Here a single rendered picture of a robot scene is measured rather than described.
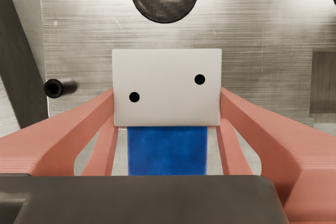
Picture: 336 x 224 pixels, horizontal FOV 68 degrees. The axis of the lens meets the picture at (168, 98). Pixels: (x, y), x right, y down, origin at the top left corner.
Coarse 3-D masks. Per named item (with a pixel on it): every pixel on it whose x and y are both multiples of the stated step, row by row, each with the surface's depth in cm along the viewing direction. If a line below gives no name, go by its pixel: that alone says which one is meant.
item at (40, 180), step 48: (96, 96) 11; (0, 144) 6; (48, 144) 6; (96, 144) 11; (0, 192) 5; (48, 192) 5; (96, 192) 5; (144, 192) 5; (192, 192) 5; (240, 192) 5
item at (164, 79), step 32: (128, 64) 11; (160, 64) 11; (192, 64) 11; (128, 96) 11; (160, 96) 11; (192, 96) 11; (128, 128) 13; (160, 128) 13; (192, 128) 13; (128, 160) 13; (160, 160) 13; (192, 160) 13
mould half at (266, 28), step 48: (48, 0) 14; (96, 0) 14; (240, 0) 13; (288, 0) 13; (48, 48) 14; (96, 48) 14; (144, 48) 14; (240, 48) 14; (288, 48) 14; (240, 96) 14; (288, 96) 14
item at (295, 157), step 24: (240, 120) 9; (264, 120) 8; (288, 120) 8; (264, 144) 7; (288, 144) 6; (312, 144) 6; (240, 168) 11; (264, 168) 7; (288, 168) 6; (312, 168) 5; (288, 192) 6; (312, 192) 6; (288, 216) 6; (312, 216) 6
